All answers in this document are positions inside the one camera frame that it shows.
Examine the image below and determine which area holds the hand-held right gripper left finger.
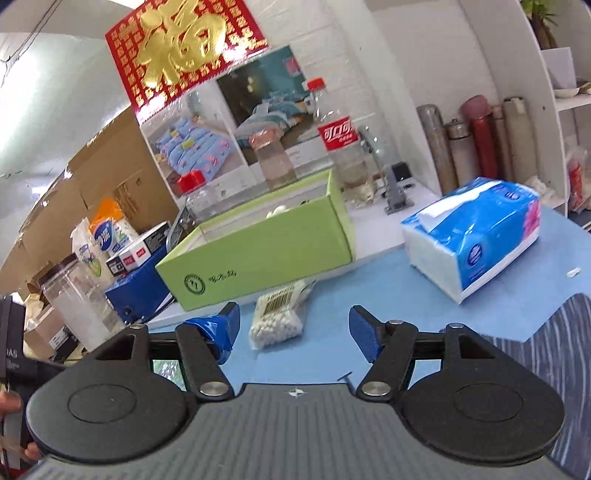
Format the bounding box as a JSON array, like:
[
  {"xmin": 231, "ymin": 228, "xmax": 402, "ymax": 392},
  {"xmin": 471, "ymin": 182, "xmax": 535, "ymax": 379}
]
[{"xmin": 90, "ymin": 302, "xmax": 242, "ymax": 400}]

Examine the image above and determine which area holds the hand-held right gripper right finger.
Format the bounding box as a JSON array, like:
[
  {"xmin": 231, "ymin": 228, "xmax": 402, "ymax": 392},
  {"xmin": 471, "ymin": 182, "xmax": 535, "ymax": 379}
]
[{"xmin": 348, "ymin": 305, "xmax": 502, "ymax": 401}]

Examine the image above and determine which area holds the bag of cotton swabs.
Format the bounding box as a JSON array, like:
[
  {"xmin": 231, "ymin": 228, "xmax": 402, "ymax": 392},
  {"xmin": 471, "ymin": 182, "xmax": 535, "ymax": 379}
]
[{"xmin": 248, "ymin": 278, "xmax": 319, "ymax": 352}]

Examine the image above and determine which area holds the green cardboard box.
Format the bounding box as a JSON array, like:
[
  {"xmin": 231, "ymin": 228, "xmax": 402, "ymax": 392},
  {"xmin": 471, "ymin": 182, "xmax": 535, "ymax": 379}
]
[{"xmin": 154, "ymin": 167, "xmax": 357, "ymax": 312}]

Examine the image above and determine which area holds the person's left hand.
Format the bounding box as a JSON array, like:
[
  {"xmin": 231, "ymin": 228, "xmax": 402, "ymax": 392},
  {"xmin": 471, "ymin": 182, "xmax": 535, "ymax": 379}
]
[{"xmin": 0, "ymin": 391, "xmax": 42, "ymax": 463}]

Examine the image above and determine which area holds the small brown box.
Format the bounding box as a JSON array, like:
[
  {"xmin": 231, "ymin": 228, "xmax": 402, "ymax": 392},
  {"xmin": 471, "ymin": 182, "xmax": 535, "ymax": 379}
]
[{"xmin": 23, "ymin": 305, "xmax": 70, "ymax": 361}]

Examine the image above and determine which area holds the blue printed tablecloth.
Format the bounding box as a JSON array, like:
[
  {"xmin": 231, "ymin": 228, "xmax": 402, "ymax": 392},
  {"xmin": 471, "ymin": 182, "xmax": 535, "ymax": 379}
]
[{"xmin": 148, "ymin": 205, "xmax": 591, "ymax": 480}]

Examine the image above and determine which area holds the clear canister with black lid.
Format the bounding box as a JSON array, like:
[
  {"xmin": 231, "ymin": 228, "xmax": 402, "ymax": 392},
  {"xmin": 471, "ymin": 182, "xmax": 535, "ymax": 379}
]
[{"xmin": 38, "ymin": 256, "xmax": 125, "ymax": 352}]

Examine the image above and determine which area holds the blue metal device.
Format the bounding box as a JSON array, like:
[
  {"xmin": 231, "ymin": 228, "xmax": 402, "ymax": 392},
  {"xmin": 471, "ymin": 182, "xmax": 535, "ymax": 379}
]
[{"xmin": 105, "ymin": 247, "xmax": 176, "ymax": 324}]

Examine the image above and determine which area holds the white plastic packet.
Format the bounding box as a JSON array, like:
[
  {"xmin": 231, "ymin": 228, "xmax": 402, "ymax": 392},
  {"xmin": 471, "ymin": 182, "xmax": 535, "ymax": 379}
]
[{"xmin": 70, "ymin": 218, "xmax": 114, "ymax": 278}]

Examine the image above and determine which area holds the grey clamp stand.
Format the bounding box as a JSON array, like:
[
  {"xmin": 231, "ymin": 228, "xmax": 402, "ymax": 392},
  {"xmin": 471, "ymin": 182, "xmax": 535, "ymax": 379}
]
[
  {"xmin": 360, "ymin": 127, "xmax": 414, "ymax": 215},
  {"xmin": 165, "ymin": 207, "xmax": 197, "ymax": 252}
]

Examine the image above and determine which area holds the white black small box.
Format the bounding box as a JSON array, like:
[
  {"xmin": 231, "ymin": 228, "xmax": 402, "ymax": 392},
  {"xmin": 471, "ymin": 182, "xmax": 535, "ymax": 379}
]
[{"xmin": 105, "ymin": 220, "xmax": 172, "ymax": 278}]

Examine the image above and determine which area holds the orange blue wipes packet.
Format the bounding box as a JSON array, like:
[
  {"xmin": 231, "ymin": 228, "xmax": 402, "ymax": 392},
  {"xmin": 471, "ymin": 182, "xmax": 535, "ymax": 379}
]
[{"xmin": 90, "ymin": 198, "xmax": 139, "ymax": 257}]

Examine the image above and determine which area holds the blue white tissue pack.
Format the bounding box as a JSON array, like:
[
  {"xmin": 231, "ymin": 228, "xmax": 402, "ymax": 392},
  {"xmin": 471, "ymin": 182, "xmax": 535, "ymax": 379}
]
[{"xmin": 401, "ymin": 176, "xmax": 542, "ymax": 304}]

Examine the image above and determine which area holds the red cap plastic jar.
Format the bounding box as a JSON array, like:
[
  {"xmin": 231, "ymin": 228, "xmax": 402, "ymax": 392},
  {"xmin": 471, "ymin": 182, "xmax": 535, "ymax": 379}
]
[{"xmin": 177, "ymin": 169, "xmax": 222, "ymax": 222}]

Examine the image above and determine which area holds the pink cap glass jar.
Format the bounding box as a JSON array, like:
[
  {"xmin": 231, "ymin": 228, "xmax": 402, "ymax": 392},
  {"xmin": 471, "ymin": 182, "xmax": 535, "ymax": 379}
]
[{"xmin": 249, "ymin": 129, "xmax": 297, "ymax": 192}]

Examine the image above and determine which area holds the brown cardboard box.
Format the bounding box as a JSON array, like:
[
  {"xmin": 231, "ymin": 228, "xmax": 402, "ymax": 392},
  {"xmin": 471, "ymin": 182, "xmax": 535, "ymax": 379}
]
[{"xmin": 0, "ymin": 106, "xmax": 178, "ymax": 296}]

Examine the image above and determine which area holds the red label cola bottle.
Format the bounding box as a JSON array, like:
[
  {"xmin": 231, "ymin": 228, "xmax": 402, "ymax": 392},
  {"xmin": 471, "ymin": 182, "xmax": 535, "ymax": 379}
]
[{"xmin": 306, "ymin": 78, "xmax": 377, "ymax": 206}]

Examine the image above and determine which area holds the short steel thermos flask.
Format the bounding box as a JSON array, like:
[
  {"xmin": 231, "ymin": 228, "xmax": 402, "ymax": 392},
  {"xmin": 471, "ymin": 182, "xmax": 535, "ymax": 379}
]
[{"xmin": 445, "ymin": 119, "xmax": 478, "ymax": 188}]

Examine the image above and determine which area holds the red thermos flask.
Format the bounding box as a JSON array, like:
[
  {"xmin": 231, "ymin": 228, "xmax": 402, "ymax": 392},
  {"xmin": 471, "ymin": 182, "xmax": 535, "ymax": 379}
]
[{"xmin": 459, "ymin": 95, "xmax": 502, "ymax": 182}]

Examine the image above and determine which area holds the tan thermos flask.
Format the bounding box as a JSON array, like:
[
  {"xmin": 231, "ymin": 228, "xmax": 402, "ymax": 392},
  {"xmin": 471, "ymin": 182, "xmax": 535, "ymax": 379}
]
[{"xmin": 492, "ymin": 105, "xmax": 513, "ymax": 183}]

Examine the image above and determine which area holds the cream thermos flask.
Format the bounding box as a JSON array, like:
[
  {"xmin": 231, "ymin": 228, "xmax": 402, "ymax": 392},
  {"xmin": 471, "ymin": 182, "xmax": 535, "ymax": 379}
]
[{"xmin": 502, "ymin": 97, "xmax": 539, "ymax": 183}]

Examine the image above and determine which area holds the red clear snack bag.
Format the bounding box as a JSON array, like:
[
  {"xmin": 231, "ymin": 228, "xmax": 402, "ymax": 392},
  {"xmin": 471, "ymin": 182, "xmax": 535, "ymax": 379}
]
[{"xmin": 567, "ymin": 148, "xmax": 589, "ymax": 213}]

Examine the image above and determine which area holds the white shelf unit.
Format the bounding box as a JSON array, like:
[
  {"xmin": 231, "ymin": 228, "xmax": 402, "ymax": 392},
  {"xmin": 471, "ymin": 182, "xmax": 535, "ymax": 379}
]
[{"xmin": 457, "ymin": 0, "xmax": 591, "ymax": 217}]

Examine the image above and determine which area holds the white bowl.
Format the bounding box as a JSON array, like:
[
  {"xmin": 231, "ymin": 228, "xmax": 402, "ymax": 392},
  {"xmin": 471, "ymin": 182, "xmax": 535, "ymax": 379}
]
[{"xmin": 554, "ymin": 80, "xmax": 591, "ymax": 99}]

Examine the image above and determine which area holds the white card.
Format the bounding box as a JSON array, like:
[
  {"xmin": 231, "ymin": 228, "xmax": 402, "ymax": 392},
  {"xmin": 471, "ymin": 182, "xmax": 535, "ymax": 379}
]
[{"xmin": 540, "ymin": 46, "xmax": 578, "ymax": 90}]

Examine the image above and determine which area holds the green potted plant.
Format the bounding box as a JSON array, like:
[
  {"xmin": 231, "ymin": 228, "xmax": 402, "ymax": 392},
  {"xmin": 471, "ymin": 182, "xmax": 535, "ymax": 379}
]
[{"xmin": 519, "ymin": 0, "xmax": 561, "ymax": 49}]

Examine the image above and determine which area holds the bedding wall poster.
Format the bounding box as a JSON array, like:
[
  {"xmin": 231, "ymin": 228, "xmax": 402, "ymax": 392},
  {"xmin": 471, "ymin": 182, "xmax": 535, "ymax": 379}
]
[{"xmin": 139, "ymin": 44, "xmax": 333, "ymax": 199}]

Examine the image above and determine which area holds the red gold wall decoration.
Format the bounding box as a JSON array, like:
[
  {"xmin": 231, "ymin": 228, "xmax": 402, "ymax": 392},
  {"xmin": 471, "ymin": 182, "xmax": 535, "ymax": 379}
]
[{"xmin": 105, "ymin": 0, "xmax": 269, "ymax": 121}]

